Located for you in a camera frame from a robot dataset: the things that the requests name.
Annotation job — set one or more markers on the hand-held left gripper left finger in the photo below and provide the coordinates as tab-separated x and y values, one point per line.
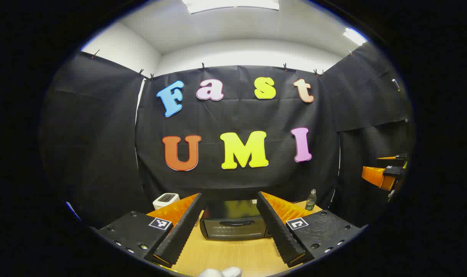
179	234

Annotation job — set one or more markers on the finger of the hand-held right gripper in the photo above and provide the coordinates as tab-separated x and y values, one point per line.
375	176
400	157

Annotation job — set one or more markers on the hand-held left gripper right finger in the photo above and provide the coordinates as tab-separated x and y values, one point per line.
279	234

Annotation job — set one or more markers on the black electric oven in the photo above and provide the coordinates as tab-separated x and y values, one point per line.
233	227

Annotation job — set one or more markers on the white toaster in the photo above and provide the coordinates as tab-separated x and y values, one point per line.
166	200

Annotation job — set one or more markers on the clear plastic water bottle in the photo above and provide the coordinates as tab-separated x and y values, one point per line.
310	202

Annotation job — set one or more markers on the ceiling light panel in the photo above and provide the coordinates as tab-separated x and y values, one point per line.
233	4
354	36

